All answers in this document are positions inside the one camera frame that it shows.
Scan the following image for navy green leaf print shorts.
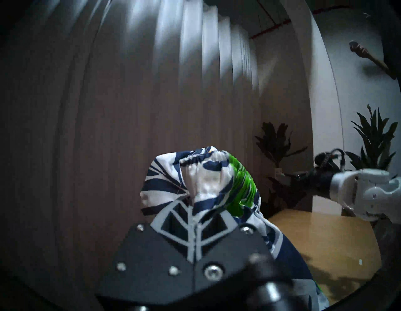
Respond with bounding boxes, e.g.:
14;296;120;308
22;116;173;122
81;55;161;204
140;146;329;311

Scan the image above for spiky green leafy plant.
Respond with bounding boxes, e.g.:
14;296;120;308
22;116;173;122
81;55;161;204
345;105;399;172

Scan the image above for long grey curtain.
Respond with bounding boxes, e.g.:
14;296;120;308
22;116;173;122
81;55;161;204
0;0;314;311

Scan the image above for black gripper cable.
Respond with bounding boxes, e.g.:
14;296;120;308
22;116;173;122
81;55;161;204
315;149;347;172

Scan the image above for potted plant with paper tag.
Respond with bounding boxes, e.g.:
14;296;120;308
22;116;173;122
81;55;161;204
254;122;310;217

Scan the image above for wooden wall hook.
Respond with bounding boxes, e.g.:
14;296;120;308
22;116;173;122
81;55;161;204
349;40;397;81

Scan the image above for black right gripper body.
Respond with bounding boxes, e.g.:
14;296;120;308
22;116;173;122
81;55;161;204
294;151;338;199

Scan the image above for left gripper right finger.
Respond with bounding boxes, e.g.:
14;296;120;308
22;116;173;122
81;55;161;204
195;210;273;291

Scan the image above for red ceiling pipe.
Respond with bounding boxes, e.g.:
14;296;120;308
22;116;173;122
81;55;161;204
250;4;353;40

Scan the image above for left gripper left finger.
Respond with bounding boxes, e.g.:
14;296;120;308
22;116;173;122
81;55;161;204
96;201;196;303

